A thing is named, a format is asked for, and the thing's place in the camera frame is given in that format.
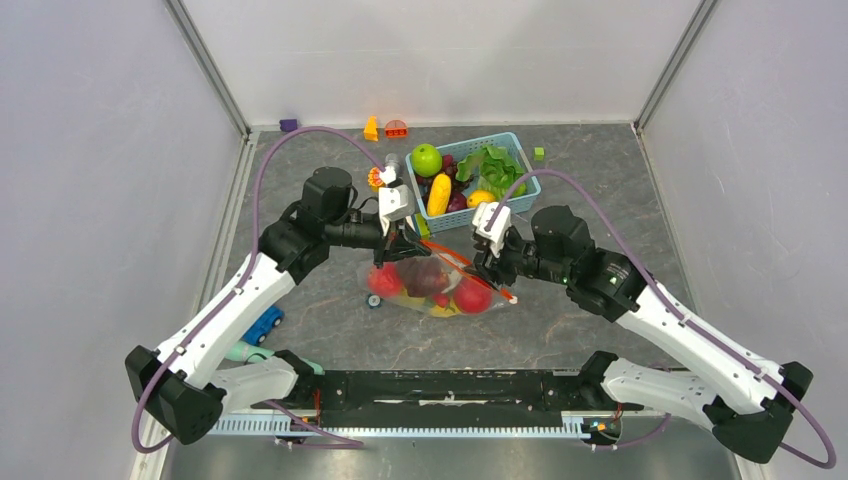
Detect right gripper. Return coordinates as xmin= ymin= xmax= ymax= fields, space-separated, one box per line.
xmin=463 ymin=226 xmax=571 ymax=292

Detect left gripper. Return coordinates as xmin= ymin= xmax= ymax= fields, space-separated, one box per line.
xmin=325 ymin=212 xmax=431 ymax=270

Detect red toy tomato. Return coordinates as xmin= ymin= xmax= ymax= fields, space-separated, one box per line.
xmin=452 ymin=279 xmax=493 ymax=314

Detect dark red toy peach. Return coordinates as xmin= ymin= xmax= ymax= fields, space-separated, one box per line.
xmin=396 ymin=257 xmax=451 ymax=298

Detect red toy apple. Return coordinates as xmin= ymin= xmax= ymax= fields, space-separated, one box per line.
xmin=366 ymin=263 xmax=405 ymax=298

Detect clear zip top bag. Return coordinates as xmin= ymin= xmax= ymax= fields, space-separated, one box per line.
xmin=357 ymin=241 xmax=518 ymax=318

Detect yellow toy mango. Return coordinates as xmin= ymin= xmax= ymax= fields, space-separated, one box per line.
xmin=428 ymin=302 xmax=462 ymax=318

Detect red toy chili pepper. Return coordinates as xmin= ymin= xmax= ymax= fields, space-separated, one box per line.
xmin=432 ymin=293 xmax=451 ymax=308

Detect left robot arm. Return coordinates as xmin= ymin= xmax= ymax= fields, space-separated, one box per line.
xmin=125 ymin=166 xmax=431 ymax=445

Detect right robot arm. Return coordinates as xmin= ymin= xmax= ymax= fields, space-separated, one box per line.
xmin=472 ymin=202 xmax=812 ymax=464

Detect white green toy block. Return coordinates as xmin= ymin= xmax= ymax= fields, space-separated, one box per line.
xmin=414 ymin=213 xmax=431 ymax=241

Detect yellow toy corn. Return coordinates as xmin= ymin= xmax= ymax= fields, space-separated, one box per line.
xmin=426 ymin=173 xmax=452 ymax=217

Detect small teal toy wheel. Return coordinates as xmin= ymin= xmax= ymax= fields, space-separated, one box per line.
xmin=366 ymin=294 xmax=382 ymax=309

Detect orange slice toy block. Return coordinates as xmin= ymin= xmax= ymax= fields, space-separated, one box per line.
xmin=367 ymin=167 xmax=385 ymax=193

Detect purple toy onion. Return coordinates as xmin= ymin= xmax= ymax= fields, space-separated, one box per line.
xmin=446 ymin=192 xmax=468 ymax=213

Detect yellow toy lemon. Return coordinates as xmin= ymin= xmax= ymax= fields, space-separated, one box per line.
xmin=466 ymin=189 xmax=497 ymax=209

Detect light blue plastic basket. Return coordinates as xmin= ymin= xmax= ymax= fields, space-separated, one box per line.
xmin=412 ymin=132 xmax=541 ymax=233

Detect silver toy microphone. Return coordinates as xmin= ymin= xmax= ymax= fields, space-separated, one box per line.
xmin=384 ymin=153 xmax=402 ymax=171

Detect green toy apple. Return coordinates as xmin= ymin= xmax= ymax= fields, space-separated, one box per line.
xmin=410 ymin=143 xmax=443 ymax=178

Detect dark purple toy grapes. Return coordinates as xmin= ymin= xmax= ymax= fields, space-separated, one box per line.
xmin=414 ymin=155 xmax=473 ymax=197

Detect green toy lettuce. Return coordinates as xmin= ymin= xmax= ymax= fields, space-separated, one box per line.
xmin=454 ymin=145 xmax=525 ymax=200

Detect red semicircle toy block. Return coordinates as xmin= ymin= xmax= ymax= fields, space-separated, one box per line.
xmin=384 ymin=119 xmax=409 ymax=139

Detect blue toy car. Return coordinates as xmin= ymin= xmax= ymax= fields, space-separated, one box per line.
xmin=241 ymin=305 xmax=285 ymax=346

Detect purple toy block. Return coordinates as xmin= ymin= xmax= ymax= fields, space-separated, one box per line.
xmin=278 ymin=118 xmax=300 ymax=133

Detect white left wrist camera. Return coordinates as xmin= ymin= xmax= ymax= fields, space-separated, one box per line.
xmin=377 ymin=184 xmax=416 ymax=223

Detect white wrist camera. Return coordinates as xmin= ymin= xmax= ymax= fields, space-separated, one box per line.
xmin=377 ymin=184 xmax=416 ymax=223
xmin=472 ymin=202 xmax=512 ymax=258

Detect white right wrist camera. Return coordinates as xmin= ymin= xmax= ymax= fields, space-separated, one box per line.
xmin=472 ymin=202 xmax=512 ymax=258

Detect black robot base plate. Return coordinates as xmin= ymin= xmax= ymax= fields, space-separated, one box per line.
xmin=256 ymin=369 xmax=640 ymax=429

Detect white slotted cable duct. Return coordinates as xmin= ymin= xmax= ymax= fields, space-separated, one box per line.
xmin=208 ymin=411 xmax=590 ymax=440

